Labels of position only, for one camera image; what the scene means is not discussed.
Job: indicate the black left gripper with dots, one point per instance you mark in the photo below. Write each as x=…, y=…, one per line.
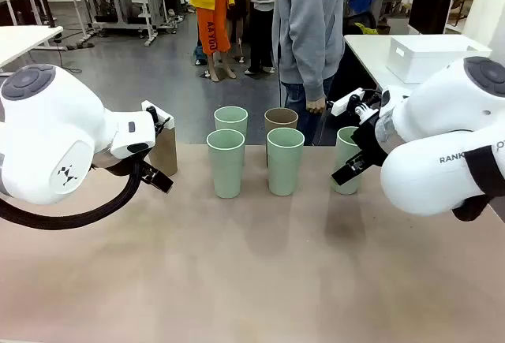
x=138, y=167

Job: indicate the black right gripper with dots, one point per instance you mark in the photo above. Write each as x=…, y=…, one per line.
x=369, y=142

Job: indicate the green plastic cup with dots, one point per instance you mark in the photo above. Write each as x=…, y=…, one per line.
x=285, y=169
x=230, y=122
x=344, y=150
x=227, y=169

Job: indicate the brown plastic cup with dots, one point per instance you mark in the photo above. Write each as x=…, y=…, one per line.
x=281, y=124
x=165, y=150

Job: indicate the white plastic basket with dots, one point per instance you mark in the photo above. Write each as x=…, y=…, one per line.
x=430, y=59

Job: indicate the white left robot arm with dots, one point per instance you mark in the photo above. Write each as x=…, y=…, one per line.
x=51, y=134

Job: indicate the person's left forearm grey sleeve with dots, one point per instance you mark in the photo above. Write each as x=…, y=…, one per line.
x=315, y=75

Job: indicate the person's left hand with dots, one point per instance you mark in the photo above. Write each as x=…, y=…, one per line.
x=316, y=105

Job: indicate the white table with rounded corner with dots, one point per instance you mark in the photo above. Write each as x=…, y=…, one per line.
x=367, y=55

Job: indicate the yellow-green bag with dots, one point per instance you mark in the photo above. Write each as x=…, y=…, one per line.
x=366, y=29

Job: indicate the black office chair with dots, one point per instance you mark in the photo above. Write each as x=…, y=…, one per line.
x=357, y=19

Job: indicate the person in grey hoodie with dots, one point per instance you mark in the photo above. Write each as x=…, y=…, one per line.
x=304, y=23

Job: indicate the person in black trousers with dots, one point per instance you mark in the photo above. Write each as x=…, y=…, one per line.
x=260, y=35

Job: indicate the black monitor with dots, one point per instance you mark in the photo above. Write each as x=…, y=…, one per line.
x=430, y=6

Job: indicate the white side table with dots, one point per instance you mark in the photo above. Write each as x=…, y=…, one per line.
x=23, y=41

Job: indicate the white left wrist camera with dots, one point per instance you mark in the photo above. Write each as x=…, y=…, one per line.
x=167, y=122

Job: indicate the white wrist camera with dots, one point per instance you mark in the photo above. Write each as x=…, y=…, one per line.
x=167, y=122
x=345, y=103

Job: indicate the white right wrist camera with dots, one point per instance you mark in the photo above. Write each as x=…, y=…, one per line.
x=345, y=103

